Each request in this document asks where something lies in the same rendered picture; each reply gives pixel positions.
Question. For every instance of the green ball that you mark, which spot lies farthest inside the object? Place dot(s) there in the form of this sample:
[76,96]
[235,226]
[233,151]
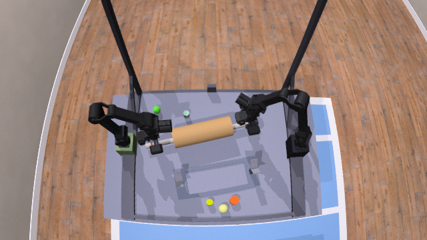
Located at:
[156,109]

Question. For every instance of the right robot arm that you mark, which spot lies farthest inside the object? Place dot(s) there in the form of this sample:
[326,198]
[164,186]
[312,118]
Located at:
[147,122]

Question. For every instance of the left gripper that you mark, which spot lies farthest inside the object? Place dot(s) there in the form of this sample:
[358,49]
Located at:
[253,128]

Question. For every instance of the pale yellow ball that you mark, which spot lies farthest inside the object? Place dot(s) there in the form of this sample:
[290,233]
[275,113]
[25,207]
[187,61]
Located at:
[223,208]

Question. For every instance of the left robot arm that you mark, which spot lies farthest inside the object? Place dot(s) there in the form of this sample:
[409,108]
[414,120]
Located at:
[258,103]

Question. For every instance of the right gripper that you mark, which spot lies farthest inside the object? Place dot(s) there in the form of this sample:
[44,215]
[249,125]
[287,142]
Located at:
[156,148]

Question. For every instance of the tan paper roll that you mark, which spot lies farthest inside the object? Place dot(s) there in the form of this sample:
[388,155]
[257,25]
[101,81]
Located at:
[202,132]

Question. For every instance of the orange cylinder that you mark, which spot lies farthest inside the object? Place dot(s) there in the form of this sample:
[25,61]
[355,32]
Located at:
[234,200]

